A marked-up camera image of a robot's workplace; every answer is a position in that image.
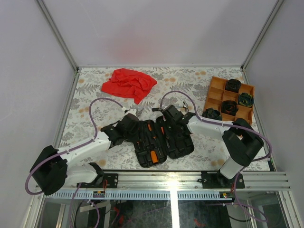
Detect small orange black screwdriver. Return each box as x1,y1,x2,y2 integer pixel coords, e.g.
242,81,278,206
142,133,146,147

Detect orange handled needle-nose pliers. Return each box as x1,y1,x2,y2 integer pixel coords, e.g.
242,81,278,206
135,108,144,117

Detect black plastic tool case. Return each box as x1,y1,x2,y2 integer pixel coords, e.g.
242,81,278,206
132,117,194,168

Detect orange handled tool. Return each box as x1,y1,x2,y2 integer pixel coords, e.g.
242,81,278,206
150,151,158,164

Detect metal file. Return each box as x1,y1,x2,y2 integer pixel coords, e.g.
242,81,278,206
161,127,170,148

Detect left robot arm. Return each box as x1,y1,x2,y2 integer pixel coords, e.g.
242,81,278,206
29,112,139,196

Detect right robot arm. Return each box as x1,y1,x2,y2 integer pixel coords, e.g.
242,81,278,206
161,105,264,188

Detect steel claw hammer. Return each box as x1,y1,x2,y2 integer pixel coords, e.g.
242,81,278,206
152,101,190,114

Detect dark floral rolled cloth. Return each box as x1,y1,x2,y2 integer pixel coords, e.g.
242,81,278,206
202,107,223,121

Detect red crumpled cloth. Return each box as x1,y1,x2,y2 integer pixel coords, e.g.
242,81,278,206
101,68,157,105

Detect wooden compartment tray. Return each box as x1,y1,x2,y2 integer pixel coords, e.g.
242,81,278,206
204,76,255,125

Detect black orange rolled cloth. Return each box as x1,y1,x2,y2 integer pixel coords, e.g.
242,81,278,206
221,100,238,116

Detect dark rolled cloth top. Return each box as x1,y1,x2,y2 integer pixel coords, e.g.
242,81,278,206
225,79,242,93

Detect blue green rolled cloth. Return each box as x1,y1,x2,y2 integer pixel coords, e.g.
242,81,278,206
238,93,254,108

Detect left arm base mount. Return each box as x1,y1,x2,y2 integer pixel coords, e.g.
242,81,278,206
80,173,119,189

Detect aluminium front rail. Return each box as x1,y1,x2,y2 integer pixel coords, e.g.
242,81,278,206
35,170,292,190

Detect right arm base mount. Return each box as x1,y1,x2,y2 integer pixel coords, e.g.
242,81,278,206
201,171,245,190

